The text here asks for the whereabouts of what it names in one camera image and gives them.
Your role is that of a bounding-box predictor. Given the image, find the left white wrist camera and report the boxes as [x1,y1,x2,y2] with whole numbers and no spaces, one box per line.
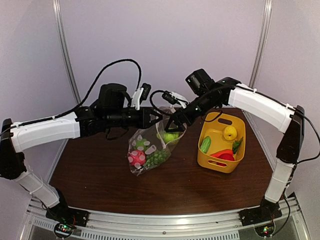
[130,83,152,110]

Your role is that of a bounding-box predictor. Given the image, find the yellow toy lemon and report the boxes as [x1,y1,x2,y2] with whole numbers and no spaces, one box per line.
[222,125,238,141]

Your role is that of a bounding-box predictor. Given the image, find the aluminium front rail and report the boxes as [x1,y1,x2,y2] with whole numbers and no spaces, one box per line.
[18,199,311,240]

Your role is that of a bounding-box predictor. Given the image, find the green toy apple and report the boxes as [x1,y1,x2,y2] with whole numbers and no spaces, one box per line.
[135,138,151,152]

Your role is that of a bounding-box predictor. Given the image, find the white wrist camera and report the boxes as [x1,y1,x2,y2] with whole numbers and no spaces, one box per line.
[130,83,152,110]
[161,91,189,109]

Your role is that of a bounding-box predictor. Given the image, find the left aluminium frame post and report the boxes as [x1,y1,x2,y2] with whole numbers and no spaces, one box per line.
[52,0,81,104]

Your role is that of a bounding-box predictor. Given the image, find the green toy grapes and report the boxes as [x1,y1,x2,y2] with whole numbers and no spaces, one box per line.
[144,149,169,168]

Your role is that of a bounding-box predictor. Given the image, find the clear zip top bag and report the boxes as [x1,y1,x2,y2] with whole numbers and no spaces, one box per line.
[127,115,185,176]

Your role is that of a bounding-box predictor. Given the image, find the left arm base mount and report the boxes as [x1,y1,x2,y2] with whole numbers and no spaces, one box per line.
[45,189,89,227]

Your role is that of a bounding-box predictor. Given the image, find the yellow plastic basket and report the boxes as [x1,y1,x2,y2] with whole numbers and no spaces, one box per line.
[197,112,246,174]

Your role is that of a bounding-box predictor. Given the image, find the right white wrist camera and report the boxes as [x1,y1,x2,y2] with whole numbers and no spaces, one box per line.
[161,91,189,109]

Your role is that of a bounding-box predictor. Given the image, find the right aluminium frame post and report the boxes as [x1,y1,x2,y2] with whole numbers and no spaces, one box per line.
[249,0,273,88]

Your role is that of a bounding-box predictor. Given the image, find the left black camera cable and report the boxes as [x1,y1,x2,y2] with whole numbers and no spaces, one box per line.
[53,58,142,118]

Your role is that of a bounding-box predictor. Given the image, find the right black camera cable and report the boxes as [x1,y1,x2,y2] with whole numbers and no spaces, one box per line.
[149,84,238,123]

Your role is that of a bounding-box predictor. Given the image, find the green toy cucumber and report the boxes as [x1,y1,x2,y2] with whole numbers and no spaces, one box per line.
[200,136,211,154]

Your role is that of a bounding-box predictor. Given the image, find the red toy apple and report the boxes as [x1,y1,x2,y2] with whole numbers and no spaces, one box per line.
[127,150,146,169]

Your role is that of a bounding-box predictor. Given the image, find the black camera cable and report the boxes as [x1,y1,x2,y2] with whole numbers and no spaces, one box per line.
[149,84,238,123]
[53,58,142,118]

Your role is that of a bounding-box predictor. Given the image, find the orange toy carrot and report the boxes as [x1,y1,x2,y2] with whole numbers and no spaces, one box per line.
[210,149,234,158]

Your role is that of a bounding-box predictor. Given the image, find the red toy pepper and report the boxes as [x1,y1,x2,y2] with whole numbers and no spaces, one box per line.
[217,153,235,167]

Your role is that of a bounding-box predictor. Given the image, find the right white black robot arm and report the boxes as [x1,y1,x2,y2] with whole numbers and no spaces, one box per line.
[165,68,305,221]

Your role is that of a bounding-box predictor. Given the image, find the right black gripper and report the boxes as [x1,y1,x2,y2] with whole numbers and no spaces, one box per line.
[164,92,220,132]

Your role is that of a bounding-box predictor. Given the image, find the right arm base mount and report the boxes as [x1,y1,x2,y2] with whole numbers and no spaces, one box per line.
[238,196,282,227]

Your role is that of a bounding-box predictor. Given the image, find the aluminium frame post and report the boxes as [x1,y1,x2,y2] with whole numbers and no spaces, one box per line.
[52,0,81,104]
[249,0,273,88]

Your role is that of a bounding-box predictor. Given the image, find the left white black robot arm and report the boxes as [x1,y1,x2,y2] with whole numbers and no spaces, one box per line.
[0,83,163,223]

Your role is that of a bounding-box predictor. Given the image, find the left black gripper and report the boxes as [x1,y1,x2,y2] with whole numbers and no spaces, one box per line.
[105,106,163,129]

